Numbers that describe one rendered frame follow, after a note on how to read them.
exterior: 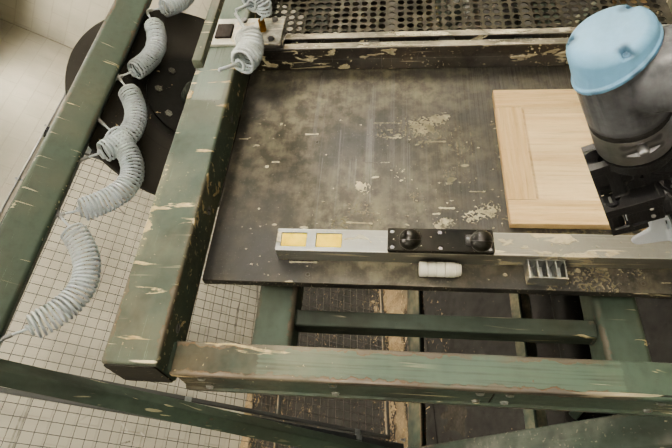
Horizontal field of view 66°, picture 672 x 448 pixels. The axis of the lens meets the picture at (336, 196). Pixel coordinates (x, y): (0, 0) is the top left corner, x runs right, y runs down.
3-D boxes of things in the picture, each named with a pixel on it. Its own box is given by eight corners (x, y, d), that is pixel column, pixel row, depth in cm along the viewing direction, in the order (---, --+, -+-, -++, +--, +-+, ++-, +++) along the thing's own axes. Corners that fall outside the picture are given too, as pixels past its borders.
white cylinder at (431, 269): (418, 279, 100) (460, 280, 99) (419, 272, 98) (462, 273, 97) (418, 265, 102) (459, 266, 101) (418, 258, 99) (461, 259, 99)
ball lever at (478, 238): (481, 250, 99) (495, 252, 86) (461, 250, 99) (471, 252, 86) (481, 230, 99) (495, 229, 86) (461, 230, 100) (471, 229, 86)
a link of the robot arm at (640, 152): (656, 74, 52) (688, 130, 47) (662, 104, 55) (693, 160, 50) (578, 103, 56) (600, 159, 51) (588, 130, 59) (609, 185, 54)
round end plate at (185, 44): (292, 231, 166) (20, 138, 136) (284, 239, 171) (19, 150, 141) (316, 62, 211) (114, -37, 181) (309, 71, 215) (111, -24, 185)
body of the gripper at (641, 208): (597, 191, 67) (575, 133, 59) (672, 169, 63) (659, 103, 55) (615, 241, 62) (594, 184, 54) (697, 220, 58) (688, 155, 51)
